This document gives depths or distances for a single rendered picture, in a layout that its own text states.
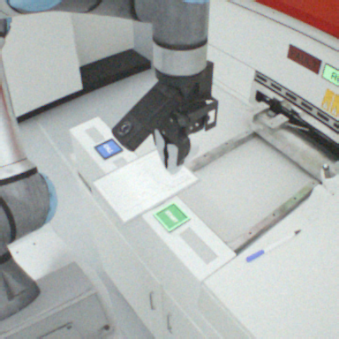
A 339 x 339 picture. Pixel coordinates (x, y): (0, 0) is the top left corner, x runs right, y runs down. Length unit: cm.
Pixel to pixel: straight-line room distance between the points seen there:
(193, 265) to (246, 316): 14
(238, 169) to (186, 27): 66
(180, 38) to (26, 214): 45
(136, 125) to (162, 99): 5
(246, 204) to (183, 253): 32
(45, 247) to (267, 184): 62
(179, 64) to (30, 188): 40
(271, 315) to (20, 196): 52
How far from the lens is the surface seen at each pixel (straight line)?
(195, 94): 54
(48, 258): 89
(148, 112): 50
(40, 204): 73
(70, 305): 59
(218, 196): 96
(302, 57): 107
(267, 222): 90
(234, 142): 108
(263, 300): 66
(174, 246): 70
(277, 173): 106
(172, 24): 44
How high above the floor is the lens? 156
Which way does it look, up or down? 46 degrees down
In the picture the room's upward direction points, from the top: straight up
